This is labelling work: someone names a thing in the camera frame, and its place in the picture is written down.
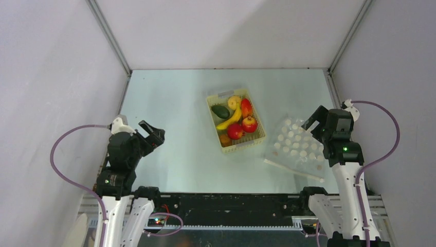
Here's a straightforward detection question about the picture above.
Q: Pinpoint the yellow banana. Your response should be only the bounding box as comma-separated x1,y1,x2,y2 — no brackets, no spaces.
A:
215,104,242,131

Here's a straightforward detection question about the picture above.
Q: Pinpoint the green avocado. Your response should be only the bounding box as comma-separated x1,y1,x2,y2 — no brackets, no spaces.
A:
211,104,230,119

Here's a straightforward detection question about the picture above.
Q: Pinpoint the red pomegranate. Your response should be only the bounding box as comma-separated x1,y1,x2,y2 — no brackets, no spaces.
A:
242,116,258,133

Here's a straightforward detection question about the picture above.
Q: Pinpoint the yellow plastic basket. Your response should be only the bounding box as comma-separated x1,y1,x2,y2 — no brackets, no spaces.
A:
206,89,267,153

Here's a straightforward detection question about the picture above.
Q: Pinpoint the red apple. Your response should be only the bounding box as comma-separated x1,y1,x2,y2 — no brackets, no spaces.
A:
227,123,244,140

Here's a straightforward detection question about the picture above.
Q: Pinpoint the yellow lemon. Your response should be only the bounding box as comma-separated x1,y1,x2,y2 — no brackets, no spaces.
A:
227,95,242,110

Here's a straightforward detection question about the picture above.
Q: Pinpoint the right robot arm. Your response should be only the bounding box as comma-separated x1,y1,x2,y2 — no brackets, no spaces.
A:
299,105,390,246

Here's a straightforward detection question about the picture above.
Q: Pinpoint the small circuit board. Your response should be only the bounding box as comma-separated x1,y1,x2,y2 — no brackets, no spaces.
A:
148,218,166,227

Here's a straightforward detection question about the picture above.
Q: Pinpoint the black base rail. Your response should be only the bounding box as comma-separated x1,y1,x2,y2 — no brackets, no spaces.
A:
156,192,315,226

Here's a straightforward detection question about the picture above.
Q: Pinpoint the red mango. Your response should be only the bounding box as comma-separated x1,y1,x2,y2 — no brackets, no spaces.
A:
241,98,253,119

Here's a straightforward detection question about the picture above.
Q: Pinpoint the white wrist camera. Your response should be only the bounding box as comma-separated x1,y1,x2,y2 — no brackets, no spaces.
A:
110,114,136,135
341,99,360,122

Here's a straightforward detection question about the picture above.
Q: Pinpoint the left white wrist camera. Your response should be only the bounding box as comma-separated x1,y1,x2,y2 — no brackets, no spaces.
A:
110,114,136,135

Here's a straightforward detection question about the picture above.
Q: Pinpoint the white perforated cable tray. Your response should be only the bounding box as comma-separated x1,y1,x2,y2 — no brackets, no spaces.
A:
88,218,304,231

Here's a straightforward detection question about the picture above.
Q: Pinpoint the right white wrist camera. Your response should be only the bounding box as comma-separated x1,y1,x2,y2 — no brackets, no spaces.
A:
341,99,360,122

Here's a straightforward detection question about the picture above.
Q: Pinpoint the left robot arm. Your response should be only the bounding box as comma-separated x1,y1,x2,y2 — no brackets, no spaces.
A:
96,117,165,246

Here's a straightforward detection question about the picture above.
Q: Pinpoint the clear dotted zip bag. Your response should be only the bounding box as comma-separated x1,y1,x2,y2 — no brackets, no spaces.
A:
264,116,325,183

